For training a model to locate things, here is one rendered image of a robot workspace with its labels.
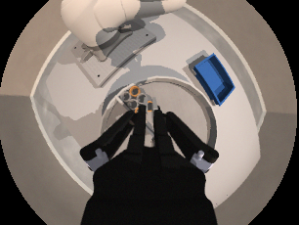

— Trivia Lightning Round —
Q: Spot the blue plastic crate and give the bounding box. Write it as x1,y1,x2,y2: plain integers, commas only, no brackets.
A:
191,53,235,106

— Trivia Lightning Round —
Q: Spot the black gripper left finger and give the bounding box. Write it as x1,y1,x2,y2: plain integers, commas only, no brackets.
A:
79,97,148,178

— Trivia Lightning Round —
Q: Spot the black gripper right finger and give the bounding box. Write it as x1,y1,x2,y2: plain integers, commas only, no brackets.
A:
151,97,219,179

